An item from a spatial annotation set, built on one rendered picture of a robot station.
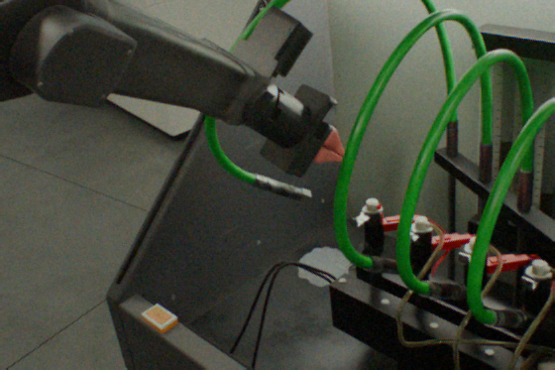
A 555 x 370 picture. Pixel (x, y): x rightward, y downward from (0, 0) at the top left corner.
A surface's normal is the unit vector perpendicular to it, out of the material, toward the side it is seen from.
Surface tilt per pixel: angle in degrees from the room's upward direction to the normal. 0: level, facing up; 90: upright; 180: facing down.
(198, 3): 90
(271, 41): 56
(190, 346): 0
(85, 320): 0
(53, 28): 40
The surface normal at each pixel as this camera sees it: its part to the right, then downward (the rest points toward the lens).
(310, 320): -0.11, -0.89
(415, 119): -0.70, 0.39
